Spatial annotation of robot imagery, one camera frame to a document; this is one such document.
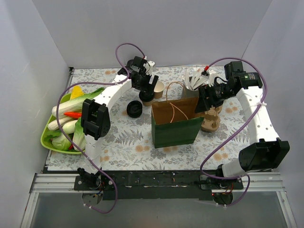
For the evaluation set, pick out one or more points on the yellow corn toy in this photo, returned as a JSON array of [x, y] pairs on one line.
[[76, 92]]

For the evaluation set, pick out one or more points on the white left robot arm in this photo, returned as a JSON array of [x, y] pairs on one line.
[[95, 118]]

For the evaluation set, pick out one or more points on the black coffee cup lid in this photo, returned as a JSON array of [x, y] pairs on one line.
[[146, 97]]

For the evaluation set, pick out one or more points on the black lid stack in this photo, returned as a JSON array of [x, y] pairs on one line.
[[134, 109]]

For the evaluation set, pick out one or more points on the aluminium frame rail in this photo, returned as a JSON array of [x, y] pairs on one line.
[[64, 183]]

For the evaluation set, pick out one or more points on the floral patterned table mat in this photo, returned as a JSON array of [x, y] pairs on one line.
[[129, 146]]

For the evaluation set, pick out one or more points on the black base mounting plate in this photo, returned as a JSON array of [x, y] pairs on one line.
[[190, 184]]

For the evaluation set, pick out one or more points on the orange carrot toy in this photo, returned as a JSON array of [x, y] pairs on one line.
[[75, 115]]

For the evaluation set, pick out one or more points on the green leafy lettuce toy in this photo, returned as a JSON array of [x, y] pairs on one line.
[[79, 136]]

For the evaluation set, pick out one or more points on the grey straw holder cup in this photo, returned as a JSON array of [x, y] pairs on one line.
[[187, 93]]

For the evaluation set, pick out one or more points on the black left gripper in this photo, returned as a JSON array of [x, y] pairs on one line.
[[146, 95]]

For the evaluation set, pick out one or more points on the brown paper coffee cup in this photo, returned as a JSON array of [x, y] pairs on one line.
[[149, 103]]

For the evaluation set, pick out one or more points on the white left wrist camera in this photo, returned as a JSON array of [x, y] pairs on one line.
[[149, 66]]

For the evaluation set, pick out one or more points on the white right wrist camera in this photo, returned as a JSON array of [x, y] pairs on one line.
[[209, 77]]

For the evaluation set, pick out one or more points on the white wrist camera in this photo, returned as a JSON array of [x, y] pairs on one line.
[[209, 77], [149, 66]]

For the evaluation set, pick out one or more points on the large napa cabbage toy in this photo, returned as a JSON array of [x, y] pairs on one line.
[[75, 105]]

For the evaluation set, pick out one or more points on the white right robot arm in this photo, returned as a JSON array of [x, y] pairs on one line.
[[266, 150]]

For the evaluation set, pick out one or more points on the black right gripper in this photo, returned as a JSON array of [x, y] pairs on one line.
[[204, 100]]

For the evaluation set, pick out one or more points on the brown cardboard cup carrier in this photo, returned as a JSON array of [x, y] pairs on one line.
[[211, 119]]

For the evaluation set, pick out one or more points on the round green cabbage toy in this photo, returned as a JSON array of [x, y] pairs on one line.
[[61, 142]]

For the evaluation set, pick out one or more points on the green plastic vegetable tray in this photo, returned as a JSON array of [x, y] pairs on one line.
[[64, 127]]

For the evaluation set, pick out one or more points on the dark green paper bag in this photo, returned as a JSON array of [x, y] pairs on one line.
[[174, 122]]

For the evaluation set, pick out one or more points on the white daikon radish toy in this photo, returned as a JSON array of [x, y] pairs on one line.
[[53, 125]]

